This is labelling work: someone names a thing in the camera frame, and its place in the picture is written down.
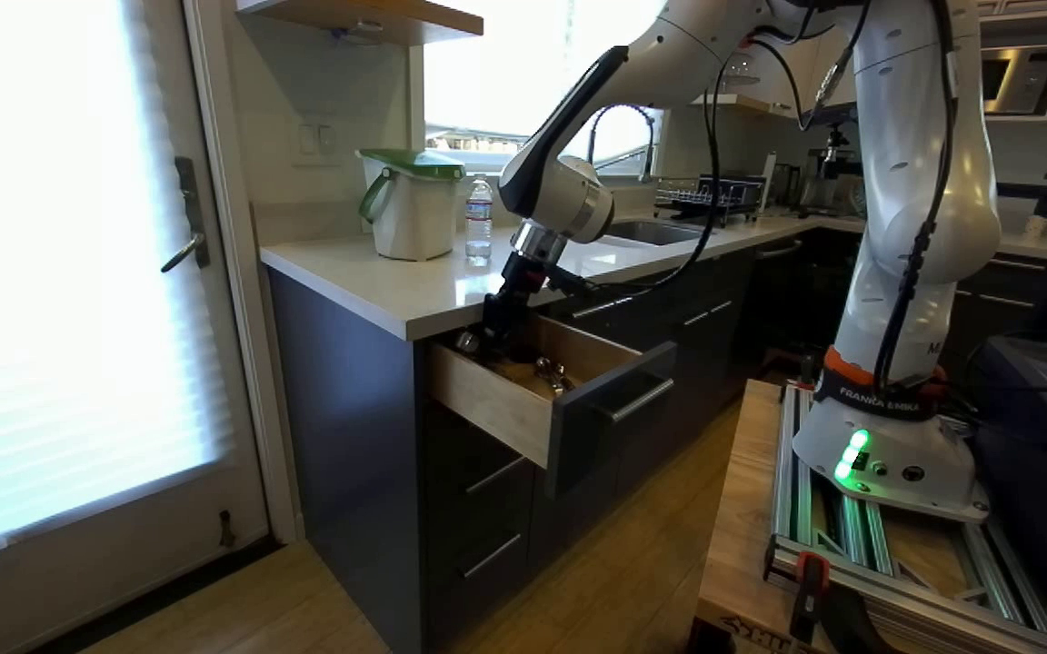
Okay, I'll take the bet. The chrome ice cream scoop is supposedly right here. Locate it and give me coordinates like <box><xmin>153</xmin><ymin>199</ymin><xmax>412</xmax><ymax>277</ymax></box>
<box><xmin>531</xmin><ymin>353</ymin><xmax>573</xmax><ymax>398</ymax></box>

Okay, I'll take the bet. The bright window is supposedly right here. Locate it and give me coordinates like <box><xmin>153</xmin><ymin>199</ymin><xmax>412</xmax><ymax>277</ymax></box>
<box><xmin>422</xmin><ymin>0</ymin><xmax>671</xmax><ymax>176</ymax></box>

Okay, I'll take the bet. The dark dish rack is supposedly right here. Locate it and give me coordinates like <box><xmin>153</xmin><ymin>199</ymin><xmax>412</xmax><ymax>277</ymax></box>
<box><xmin>651</xmin><ymin>172</ymin><xmax>783</xmax><ymax>229</ymax></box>

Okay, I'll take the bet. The wooden robot cart with frame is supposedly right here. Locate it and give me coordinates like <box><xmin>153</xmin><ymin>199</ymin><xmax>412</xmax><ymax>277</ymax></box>
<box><xmin>682</xmin><ymin>373</ymin><xmax>1047</xmax><ymax>654</ymax></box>

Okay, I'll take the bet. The wooden drawer with dark front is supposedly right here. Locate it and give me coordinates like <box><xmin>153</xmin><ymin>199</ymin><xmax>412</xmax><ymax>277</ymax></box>
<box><xmin>428</xmin><ymin>305</ymin><xmax>682</xmax><ymax>495</ymax></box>

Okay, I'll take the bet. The black equipment case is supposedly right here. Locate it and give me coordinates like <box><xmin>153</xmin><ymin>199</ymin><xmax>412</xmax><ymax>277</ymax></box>
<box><xmin>969</xmin><ymin>334</ymin><xmax>1047</xmax><ymax>632</ymax></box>

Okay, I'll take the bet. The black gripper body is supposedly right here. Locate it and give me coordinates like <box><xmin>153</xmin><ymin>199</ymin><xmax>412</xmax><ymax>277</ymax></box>
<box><xmin>487</xmin><ymin>252</ymin><xmax>561</xmax><ymax>324</ymax></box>

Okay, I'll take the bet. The white door with blinds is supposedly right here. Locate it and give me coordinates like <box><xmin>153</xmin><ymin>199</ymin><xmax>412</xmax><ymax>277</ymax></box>
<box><xmin>0</xmin><ymin>0</ymin><xmax>301</xmax><ymax>654</ymax></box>

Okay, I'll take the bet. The dark countertop appliance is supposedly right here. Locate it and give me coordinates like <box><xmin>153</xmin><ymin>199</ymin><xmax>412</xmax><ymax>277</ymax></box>
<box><xmin>805</xmin><ymin>116</ymin><xmax>865</xmax><ymax>219</ymax></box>

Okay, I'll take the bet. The dark door lever handle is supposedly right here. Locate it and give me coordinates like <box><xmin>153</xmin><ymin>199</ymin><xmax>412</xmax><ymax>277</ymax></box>
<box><xmin>156</xmin><ymin>151</ymin><xmax>215</xmax><ymax>277</ymax></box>

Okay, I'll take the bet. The clear plastic water bottle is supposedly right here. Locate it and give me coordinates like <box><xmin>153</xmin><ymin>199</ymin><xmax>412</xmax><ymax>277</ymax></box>
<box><xmin>462</xmin><ymin>174</ymin><xmax>497</xmax><ymax>271</ymax></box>

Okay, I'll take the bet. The white bin with green lid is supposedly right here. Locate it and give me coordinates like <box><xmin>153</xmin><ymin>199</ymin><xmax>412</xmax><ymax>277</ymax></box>
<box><xmin>357</xmin><ymin>146</ymin><xmax>469</xmax><ymax>264</ymax></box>

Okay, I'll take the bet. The built-in microwave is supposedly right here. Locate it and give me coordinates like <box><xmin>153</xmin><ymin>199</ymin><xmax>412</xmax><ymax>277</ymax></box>
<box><xmin>974</xmin><ymin>9</ymin><xmax>1047</xmax><ymax>123</ymax></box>

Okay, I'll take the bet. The dark sink basin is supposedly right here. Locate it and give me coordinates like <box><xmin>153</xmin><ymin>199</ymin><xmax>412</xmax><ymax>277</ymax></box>
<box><xmin>603</xmin><ymin>215</ymin><xmax>706</xmax><ymax>245</ymax></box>

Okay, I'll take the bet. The curved kitchen faucet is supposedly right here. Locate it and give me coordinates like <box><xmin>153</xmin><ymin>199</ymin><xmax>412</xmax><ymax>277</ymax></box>
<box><xmin>580</xmin><ymin>101</ymin><xmax>662</xmax><ymax>185</ymax></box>

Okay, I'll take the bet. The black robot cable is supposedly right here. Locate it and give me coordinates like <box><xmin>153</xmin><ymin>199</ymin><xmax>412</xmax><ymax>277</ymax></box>
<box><xmin>662</xmin><ymin>0</ymin><xmax>969</xmax><ymax>403</ymax></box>

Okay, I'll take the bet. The dark base cabinet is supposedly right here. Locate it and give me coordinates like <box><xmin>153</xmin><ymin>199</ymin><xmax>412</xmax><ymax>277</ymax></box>
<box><xmin>267</xmin><ymin>231</ymin><xmax>794</xmax><ymax>654</ymax></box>

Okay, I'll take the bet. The wooden wall shelf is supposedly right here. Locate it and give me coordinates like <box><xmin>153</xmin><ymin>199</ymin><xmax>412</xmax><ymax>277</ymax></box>
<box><xmin>234</xmin><ymin>0</ymin><xmax>487</xmax><ymax>47</ymax></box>

